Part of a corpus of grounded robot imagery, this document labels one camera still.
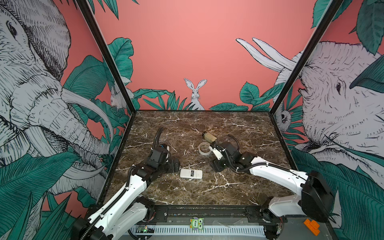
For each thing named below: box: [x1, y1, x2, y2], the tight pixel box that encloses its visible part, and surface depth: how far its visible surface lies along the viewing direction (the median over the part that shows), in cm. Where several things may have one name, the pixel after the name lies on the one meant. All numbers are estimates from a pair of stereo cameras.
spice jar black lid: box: [202, 131, 217, 144], surface depth 104 cm
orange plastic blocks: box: [303, 218, 320, 236], surface depth 71 cm
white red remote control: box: [180, 169, 203, 180], surface depth 88 cm
